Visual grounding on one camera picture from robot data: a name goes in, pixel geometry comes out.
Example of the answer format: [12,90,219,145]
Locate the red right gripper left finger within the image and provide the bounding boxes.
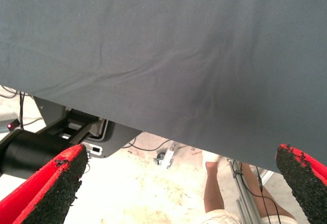
[0,143,89,224]

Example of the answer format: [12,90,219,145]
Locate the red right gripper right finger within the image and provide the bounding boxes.
[275,143,327,224]

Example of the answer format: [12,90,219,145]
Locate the black cylinder housing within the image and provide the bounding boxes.
[0,128,77,180]

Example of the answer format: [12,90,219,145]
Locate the bare person leg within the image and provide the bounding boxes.
[240,162,297,221]
[203,161,225,213]

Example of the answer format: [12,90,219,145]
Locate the aluminium profile bar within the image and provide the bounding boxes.
[226,158,264,224]

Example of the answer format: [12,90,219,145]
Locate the small black box red light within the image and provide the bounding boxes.
[6,118,20,132]

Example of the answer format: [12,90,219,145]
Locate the beige shorts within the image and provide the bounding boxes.
[203,209,298,224]

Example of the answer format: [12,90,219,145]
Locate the white sock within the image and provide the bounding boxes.
[201,150,221,164]

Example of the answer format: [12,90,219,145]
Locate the grey caster wheel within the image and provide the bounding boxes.
[153,152,167,166]

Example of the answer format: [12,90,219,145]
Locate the dark grey table cloth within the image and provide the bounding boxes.
[0,0,327,173]

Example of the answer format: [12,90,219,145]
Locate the thin black cable on profile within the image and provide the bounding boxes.
[255,166,282,224]

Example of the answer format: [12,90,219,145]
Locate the thin black floor cable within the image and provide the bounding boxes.
[19,91,26,130]
[122,138,171,152]

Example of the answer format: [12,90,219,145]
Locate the dark robot base frame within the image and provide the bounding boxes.
[33,95,143,159]

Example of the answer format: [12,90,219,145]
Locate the aluminium bracket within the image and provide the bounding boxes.
[160,141,177,170]

